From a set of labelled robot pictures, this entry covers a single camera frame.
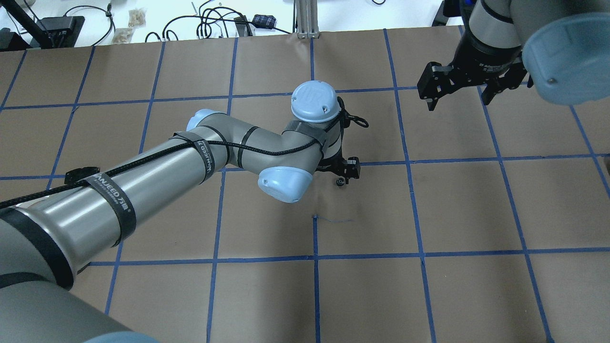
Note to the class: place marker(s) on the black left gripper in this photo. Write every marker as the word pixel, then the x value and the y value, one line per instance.
pixel 349 167

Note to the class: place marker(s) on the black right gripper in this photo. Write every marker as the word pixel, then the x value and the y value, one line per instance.
pixel 481 61

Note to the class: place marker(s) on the small black bearing gear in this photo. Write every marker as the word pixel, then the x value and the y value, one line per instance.
pixel 340 182

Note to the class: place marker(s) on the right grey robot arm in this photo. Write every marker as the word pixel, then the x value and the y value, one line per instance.
pixel 562 47

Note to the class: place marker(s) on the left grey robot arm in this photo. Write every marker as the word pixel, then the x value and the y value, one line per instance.
pixel 48 237

